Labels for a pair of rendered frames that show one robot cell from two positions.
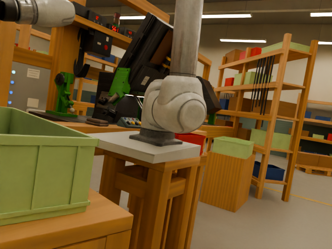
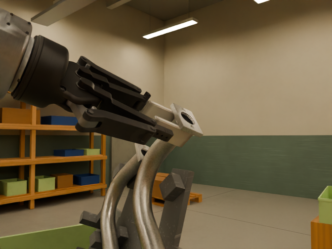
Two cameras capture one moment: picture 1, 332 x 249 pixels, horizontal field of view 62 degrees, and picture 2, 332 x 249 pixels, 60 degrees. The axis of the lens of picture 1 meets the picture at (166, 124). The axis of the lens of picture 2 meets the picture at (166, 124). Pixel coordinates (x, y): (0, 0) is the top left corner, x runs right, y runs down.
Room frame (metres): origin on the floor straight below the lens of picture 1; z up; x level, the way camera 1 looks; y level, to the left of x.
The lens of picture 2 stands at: (1.18, 0.77, 1.21)
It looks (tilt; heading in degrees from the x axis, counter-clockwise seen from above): 3 degrees up; 193
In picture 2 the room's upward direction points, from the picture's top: straight up
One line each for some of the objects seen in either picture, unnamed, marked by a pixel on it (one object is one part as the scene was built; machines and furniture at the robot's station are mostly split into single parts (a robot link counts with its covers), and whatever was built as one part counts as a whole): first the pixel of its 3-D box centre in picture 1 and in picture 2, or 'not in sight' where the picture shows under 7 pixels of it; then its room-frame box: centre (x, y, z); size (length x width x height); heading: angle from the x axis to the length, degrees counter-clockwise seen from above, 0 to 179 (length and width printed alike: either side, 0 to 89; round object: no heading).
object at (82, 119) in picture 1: (117, 122); not in sight; (2.01, 0.35, 0.89); 1.10 x 0.42 x 0.02; 145
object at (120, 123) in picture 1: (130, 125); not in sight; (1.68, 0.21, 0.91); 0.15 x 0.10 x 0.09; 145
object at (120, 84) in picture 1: (122, 83); not in sight; (1.91, 0.34, 1.17); 0.13 x 0.12 x 0.20; 145
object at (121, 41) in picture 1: (105, 35); not in sight; (2.15, 0.56, 1.52); 0.90 x 0.25 x 0.04; 145
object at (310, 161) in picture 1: (318, 164); not in sight; (7.30, -4.14, 0.22); 1.20 x 0.80 x 0.44; 102
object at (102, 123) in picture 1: (97, 122); not in sight; (1.50, 0.37, 0.91); 0.10 x 0.08 x 0.03; 66
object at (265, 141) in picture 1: (246, 112); not in sight; (4.98, -1.39, 1.19); 2.30 x 0.55 x 2.39; 12
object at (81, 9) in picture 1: (79, 11); not in sight; (1.89, 0.69, 1.59); 0.15 x 0.07 x 0.07; 145
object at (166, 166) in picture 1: (153, 155); not in sight; (1.25, 0.03, 0.83); 0.32 x 0.32 x 0.04; 59
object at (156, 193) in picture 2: not in sight; (164, 188); (-4.27, -0.52, 0.22); 1.20 x 0.81 x 0.44; 57
